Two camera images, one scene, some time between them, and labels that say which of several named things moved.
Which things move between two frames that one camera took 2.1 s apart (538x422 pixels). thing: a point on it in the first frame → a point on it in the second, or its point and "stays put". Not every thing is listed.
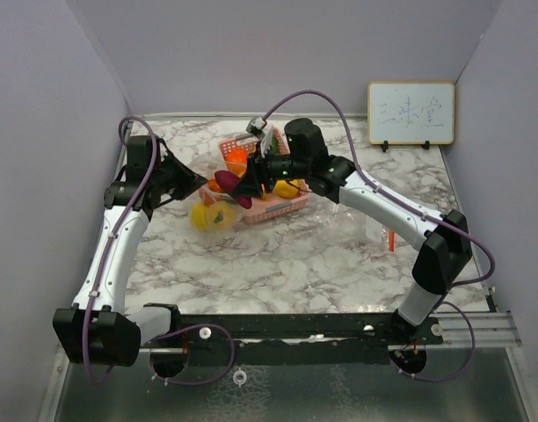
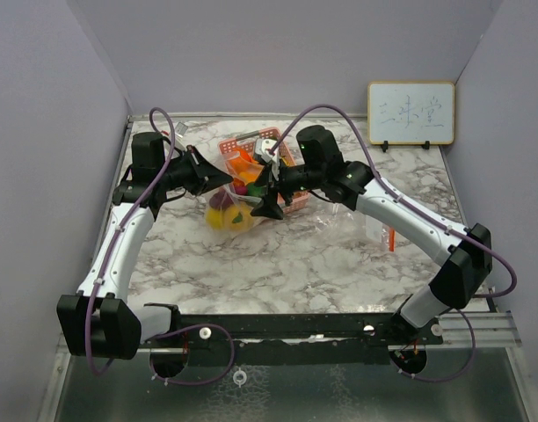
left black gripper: x=190 y=180 stays put
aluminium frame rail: x=490 y=330 stays put
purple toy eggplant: x=227 y=182 → x=221 y=200
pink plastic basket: x=282 y=194 stays put
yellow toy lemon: x=199 y=216 → x=214 y=218
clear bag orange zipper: x=358 y=225 stays put
